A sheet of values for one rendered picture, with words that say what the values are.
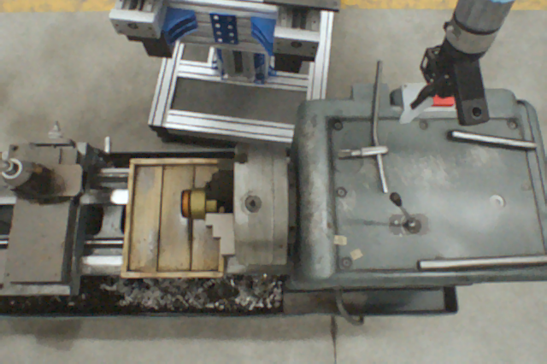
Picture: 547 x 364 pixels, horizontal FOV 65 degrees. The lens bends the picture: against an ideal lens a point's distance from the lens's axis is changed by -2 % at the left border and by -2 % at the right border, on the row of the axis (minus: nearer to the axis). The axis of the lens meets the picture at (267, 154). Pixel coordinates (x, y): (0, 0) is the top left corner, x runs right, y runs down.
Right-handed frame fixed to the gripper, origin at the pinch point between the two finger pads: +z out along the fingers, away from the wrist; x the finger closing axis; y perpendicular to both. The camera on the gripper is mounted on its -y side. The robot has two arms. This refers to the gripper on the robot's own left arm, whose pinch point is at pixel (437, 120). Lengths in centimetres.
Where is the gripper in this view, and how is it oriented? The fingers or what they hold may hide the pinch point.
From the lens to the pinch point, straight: 93.6
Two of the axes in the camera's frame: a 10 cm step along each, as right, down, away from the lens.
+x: -9.8, 1.6, -0.6
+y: -1.7, -8.4, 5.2
